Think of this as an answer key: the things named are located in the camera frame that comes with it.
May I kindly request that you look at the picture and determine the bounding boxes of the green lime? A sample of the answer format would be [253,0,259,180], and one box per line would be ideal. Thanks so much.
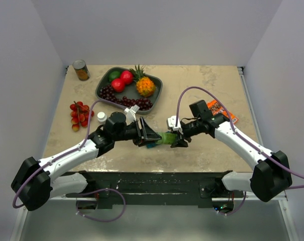
[109,70,121,82]

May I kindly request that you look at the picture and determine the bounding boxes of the orange snack box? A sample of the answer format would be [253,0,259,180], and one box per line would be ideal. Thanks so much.
[207,100,239,124]

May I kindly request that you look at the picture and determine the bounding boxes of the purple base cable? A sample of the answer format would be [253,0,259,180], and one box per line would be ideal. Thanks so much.
[71,188,127,223]
[216,189,247,216]

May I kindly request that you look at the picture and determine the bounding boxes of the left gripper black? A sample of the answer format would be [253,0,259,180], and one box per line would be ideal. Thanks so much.
[114,116,161,147]

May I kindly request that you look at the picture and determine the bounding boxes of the grey plastic fruit tray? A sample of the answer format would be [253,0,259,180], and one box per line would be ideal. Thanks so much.
[95,67,163,115]

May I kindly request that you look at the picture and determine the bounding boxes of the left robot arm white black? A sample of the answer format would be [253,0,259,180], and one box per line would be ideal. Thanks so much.
[11,112,162,211]

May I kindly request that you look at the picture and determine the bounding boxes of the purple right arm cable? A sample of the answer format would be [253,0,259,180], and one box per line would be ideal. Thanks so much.
[176,86,304,189]

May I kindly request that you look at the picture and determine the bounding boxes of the red apple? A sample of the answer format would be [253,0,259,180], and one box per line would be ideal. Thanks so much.
[120,70,134,85]
[111,78,126,93]

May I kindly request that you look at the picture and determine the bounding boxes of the aluminium frame rail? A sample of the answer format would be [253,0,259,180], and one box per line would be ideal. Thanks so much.
[237,66,299,240]

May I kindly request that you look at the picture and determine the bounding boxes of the orange toy pineapple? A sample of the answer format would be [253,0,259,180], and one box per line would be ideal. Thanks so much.
[129,65,156,97]

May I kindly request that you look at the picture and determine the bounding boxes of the tin can yellow label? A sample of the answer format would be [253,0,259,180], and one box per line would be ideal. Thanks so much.
[72,60,90,81]

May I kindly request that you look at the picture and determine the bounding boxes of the red cherry tomato bunch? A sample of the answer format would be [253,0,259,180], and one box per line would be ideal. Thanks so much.
[69,101,94,132]

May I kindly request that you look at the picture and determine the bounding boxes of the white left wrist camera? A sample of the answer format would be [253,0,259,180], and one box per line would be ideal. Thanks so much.
[124,105,139,123]

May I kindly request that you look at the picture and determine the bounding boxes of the green pill bottle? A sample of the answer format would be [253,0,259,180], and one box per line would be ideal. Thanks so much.
[156,132,177,145]

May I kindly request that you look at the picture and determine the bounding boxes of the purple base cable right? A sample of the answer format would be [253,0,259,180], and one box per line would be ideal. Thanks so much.
[216,189,247,216]

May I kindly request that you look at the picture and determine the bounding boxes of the red apple front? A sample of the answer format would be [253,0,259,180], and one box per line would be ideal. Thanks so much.
[111,78,126,93]

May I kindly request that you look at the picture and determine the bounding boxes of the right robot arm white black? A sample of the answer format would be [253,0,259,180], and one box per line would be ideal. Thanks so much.
[167,100,292,202]

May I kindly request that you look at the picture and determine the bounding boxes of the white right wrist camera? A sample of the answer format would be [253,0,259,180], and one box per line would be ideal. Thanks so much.
[166,115,182,134]

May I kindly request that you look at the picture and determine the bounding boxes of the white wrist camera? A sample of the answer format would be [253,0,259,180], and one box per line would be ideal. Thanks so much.
[124,105,139,123]
[166,115,182,134]

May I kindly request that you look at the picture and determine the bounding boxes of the teal five-day pill organizer strip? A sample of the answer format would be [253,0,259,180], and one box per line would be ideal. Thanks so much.
[146,142,158,149]

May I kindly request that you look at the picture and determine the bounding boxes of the dark purple grape bunch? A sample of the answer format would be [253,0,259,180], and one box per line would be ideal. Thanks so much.
[98,85,122,104]

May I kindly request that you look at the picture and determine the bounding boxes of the red apple rear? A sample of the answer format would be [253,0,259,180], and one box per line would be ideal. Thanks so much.
[120,70,134,85]

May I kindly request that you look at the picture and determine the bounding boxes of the white-capped dark pill bottle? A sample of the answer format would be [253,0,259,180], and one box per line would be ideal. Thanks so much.
[97,111,107,124]

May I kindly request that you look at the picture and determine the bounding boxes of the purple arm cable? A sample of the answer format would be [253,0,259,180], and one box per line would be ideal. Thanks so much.
[12,99,129,209]
[176,86,304,189]

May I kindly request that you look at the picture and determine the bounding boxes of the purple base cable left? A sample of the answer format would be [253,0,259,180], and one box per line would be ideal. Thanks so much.
[71,188,127,223]

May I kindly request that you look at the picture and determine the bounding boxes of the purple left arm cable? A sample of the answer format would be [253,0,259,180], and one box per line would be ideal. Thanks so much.
[12,99,129,209]

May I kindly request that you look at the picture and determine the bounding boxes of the black table front rail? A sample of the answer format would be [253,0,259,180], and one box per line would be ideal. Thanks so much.
[66,171,244,209]

